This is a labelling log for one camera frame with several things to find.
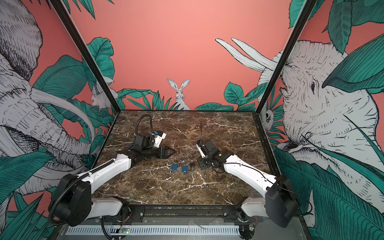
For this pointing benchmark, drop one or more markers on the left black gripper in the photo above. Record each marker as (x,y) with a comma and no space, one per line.
(168,149)

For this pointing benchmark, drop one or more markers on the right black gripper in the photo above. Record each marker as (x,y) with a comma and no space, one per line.
(202,165)

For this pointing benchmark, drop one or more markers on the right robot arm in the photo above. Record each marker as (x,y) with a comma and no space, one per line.
(278,201)

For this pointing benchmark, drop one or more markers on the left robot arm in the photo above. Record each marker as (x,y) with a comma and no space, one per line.
(72,202)

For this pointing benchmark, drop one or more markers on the left blue padlock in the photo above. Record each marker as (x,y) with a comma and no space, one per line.
(174,167)

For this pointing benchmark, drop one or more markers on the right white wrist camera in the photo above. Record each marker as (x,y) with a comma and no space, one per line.
(200,151)

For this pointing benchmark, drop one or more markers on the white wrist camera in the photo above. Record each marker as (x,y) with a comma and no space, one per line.
(200,151)
(158,137)

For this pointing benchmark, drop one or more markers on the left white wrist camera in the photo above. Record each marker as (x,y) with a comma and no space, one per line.
(158,137)

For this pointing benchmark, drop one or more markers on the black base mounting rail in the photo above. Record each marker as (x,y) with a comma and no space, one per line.
(229,213)

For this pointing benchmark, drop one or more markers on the white slotted cable duct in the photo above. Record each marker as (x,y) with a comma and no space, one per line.
(154,230)

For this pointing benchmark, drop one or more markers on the left black frame post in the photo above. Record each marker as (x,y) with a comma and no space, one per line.
(67,21)

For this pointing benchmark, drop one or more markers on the black frame post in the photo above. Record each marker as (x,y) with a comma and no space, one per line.
(67,21)
(299,25)

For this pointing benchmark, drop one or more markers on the right black frame post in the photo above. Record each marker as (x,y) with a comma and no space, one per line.
(299,25)

